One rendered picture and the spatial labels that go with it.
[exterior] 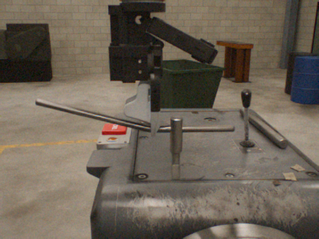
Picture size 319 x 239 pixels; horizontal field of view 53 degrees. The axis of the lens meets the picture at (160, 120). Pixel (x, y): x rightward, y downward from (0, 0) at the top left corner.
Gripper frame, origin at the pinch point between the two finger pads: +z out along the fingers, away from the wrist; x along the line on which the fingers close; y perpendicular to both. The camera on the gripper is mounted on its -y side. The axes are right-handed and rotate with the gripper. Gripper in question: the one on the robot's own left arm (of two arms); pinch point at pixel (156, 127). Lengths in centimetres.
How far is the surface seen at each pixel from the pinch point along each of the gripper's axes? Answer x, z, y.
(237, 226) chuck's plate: 12.1, 11.6, -11.5
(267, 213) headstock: 7.1, 12.7, -17.9
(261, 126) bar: -24.1, 8.2, -26.9
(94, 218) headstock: 7.1, 13.2, 10.3
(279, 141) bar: -13.6, 8.2, -27.5
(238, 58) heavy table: -783, 73, -226
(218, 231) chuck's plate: 12.8, 11.9, -8.6
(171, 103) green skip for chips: -428, 103, -30
